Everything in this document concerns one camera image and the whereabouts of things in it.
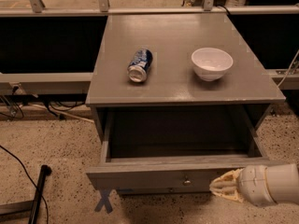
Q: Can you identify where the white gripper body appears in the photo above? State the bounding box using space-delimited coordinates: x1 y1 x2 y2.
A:
237 165 276 207

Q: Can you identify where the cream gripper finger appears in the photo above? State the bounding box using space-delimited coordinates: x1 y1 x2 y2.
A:
210 169 242 188
210 187 244 203

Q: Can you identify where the grey top drawer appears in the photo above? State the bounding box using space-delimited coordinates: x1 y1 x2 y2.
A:
87 105 279 194

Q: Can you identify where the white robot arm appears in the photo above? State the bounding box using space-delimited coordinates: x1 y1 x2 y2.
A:
209 163 299 207

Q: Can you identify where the silver drawer knob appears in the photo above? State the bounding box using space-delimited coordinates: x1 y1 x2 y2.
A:
183 177 192 186

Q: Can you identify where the white bowl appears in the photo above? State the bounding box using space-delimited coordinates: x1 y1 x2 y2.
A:
191 48 234 81

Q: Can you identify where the blue tape cross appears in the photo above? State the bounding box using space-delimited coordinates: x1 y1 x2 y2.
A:
94 189 113 214

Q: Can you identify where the grey wooden cabinet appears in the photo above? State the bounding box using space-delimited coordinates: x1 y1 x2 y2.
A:
85 12 287 196

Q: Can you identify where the blue soda can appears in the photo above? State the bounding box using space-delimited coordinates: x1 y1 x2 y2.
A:
127 49 153 83

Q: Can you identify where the black metal stand leg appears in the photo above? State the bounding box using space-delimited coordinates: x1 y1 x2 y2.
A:
0 164 52 224

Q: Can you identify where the grey metal rail frame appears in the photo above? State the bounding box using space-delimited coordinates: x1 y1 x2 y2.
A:
0 0 299 94

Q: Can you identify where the cable bundle under rail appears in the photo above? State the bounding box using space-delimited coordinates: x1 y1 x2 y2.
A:
0 85 94 123

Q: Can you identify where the black floor cable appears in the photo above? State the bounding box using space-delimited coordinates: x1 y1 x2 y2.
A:
0 145 50 224

